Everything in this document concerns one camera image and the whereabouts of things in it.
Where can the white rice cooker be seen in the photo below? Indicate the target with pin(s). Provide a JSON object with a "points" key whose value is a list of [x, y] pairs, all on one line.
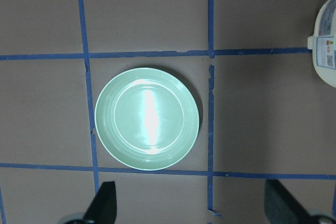
{"points": [[322, 43]]}

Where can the green plate near left arm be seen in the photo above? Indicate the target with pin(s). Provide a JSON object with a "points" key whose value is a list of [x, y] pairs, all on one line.
{"points": [[146, 119]]}

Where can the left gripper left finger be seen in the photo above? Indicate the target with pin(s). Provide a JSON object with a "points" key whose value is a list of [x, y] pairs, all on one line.
{"points": [[103, 208]]}

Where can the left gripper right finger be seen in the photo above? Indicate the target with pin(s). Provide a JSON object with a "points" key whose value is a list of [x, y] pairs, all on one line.
{"points": [[280, 206]]}

